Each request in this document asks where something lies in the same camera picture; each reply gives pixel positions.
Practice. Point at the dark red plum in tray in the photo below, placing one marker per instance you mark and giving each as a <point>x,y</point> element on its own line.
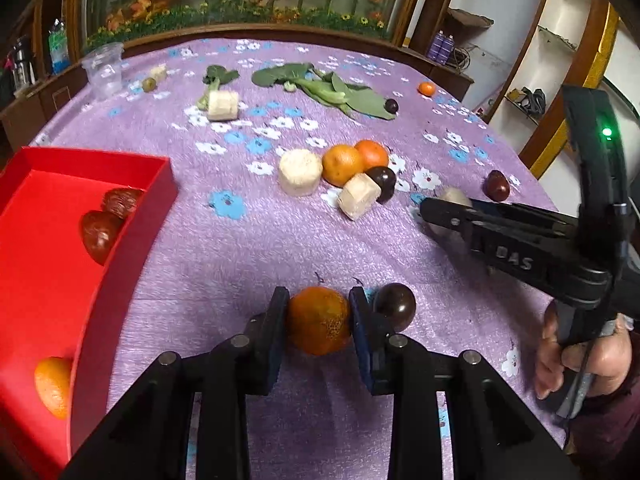
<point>99,231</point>

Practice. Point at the small banana piece far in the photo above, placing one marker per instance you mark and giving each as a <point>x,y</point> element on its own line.
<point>159,72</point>

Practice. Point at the dark plum near gripper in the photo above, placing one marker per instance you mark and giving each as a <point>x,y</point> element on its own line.
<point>397,303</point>

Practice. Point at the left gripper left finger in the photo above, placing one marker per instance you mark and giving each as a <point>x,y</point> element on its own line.
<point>267,340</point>

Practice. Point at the red plum right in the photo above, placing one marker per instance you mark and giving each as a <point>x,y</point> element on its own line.
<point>496,186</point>

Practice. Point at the small green leaf vegetable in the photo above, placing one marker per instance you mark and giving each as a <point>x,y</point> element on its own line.
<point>215,77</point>

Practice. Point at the person's right hand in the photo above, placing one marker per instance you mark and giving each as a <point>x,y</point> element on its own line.
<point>609,362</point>

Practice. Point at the small banana chunk centre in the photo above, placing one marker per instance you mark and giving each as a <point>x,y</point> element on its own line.
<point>358,196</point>

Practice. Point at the purple floral tablecloth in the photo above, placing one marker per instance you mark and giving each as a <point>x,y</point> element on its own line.
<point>233,235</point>

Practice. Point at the dark grape by leaves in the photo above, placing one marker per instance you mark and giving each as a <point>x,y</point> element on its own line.
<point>391,106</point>

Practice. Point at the red date in tray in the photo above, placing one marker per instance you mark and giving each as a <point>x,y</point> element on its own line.
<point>121,201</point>

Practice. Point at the red tray box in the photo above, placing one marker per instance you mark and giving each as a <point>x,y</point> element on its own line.
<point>55,300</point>

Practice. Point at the purple spray cans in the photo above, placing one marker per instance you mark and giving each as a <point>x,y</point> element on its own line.
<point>441,48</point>

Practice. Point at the large banana chunk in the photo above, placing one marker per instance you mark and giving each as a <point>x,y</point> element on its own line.
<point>299,172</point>

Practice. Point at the large green leaf vegetable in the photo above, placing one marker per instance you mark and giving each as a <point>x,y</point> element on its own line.
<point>328,89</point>

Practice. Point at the water bottle blue label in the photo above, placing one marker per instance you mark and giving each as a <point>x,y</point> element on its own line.
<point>58,47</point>

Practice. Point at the dark plum centre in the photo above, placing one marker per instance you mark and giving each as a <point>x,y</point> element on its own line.
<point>386,180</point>

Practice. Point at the clear plastic cup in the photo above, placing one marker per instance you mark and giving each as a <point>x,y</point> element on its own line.
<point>103,67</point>

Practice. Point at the banana chunk far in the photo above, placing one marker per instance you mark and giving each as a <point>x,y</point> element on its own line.
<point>223,106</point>

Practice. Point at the green olive fruit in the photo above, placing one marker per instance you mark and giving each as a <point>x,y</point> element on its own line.
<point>148,84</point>

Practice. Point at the small orange far right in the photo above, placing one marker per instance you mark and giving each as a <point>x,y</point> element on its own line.
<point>427,88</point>

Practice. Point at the orange tangerine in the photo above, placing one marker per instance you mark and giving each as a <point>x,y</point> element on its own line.
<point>372,153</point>
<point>318,321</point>
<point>340,163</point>

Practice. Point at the orange in tray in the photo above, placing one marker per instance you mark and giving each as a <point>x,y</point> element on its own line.
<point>52,383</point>

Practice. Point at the banana chunk under right gripper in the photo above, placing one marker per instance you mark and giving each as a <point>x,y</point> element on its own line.
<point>450,195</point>

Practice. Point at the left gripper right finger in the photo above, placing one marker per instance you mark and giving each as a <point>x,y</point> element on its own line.
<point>370,331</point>

